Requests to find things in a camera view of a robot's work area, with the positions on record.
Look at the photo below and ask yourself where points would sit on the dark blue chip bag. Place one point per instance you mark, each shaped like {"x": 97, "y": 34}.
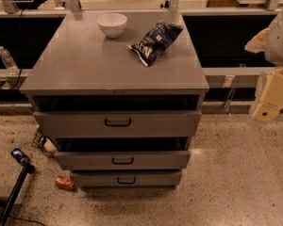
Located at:
{"x": 155, "y": 42}

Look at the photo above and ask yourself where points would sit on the clear plastic water bottle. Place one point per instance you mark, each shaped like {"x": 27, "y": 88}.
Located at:
{"x": 8, "y": 61}

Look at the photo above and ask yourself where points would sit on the black tripod pole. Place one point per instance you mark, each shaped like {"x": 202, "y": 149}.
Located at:
{"x": 27, "y": 168}

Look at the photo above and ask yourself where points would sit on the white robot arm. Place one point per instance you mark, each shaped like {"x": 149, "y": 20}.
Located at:
{"x": 273, "y": 52}

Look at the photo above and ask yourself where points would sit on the grey drawer cabinet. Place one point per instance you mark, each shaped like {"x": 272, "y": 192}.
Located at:
{"x": 81, "y": 70}

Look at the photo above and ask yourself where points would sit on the grey bottom drawer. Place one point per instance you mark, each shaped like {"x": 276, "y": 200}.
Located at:
{"x": 126, "y": 178}

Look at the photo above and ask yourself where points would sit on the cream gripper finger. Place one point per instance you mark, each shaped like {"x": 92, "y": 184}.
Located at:
{"x": 257, "y": 43}
{"x": 268, "y": 97}

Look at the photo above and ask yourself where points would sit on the grey top drawer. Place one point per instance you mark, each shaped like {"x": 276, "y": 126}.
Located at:
{"x": 118, "y": 124}

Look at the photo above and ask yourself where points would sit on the wire basket with white object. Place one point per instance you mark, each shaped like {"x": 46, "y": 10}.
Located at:
{"x": 43, "y": 144}

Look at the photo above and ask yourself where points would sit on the grey drawer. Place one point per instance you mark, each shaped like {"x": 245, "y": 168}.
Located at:
{"x": 151, "y": 160}
{"x": 118, "y": 124}
{"x": 126, "y": 178}

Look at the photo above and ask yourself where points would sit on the blue soda can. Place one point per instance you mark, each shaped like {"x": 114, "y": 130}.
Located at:
{"x": 19, "y": 156}

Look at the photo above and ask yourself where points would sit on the white bowl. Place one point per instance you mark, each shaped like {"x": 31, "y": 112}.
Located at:
{"x": 112, "y": 24}

